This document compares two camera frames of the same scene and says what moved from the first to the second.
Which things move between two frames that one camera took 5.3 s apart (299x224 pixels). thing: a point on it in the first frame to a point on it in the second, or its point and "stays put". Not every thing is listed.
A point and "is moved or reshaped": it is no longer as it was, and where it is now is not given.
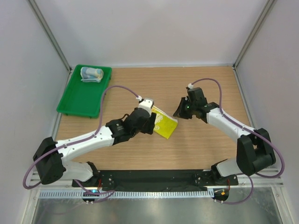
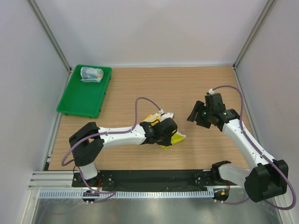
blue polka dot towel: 91,74 stays put
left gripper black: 149,129 to 167,142
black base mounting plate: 156,180 stays put
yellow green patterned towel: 164,125 is moved or reshaped
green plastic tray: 83,99 stays put
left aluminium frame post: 49,34 stays put
